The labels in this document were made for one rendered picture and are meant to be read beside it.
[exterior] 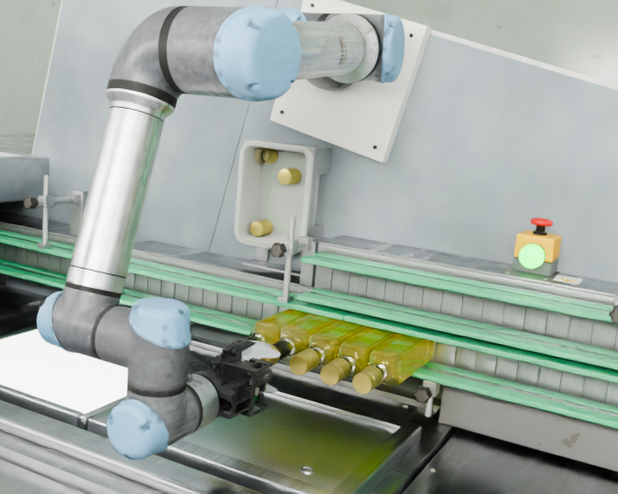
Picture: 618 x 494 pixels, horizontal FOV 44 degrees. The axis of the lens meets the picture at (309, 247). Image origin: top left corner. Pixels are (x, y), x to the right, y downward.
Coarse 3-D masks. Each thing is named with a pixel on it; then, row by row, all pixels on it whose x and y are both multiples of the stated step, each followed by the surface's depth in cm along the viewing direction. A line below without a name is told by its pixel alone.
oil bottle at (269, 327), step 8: (288, 312) 147; (296, 312) 147; (304, 312) 148; (264, 320) 140; (272, 320) 140; (280, 320) 141; (288, 320) 141; (296, 320) 142; (256, 328) 136; (264, 328) 136; (272, 328) 136; (280, 328) 136; (264, 336) 135; (272, 336) 135
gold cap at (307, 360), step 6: (300, 354) 125; (306, 354) 125; (312, 354) 126; (294, 360) 125; (300, 360) 124; (306, 360) 124; (312, 360) 126; (318, 360) 127; (294, 366) 125; (300, 366) 124; (306, 366) 124; (312, 366) 126; (294, 372) 125; (300, 372) 124
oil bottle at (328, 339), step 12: (336, 324) 140; (348, 324) 141; (360, 324) 141; (312, 336) 132; (324, 336) 132; (336, 336) 133; (348, 336) 135; (324, 348) 130; (336, 348) 131; (324, 360) 130
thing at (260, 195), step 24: (264, 144) 159; (288, 144) 157; (240, 168) 162; (264, 168) 168; (288, 168) 165; (312, 168) 155; (240, 192) 163; (264, 192) 169; (288, 192) 166; (240, 216) 165; (264, 216) 170; (288, 216) 167; (240, 240) 165; (264, 240) 164
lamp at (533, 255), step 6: (528, 246) 136; (534, 246) 136; (540, 246) 137; (522, 252) 136; (528, 252) 136; (534, 252) 135; (540, 252) 135; (522, 258) 136; (528, 258) 136; (534, 258) 135; (540, 258) 135; (522, 264) 137; (528, 264) 136; (534, 264) 136; (540, 264) 136
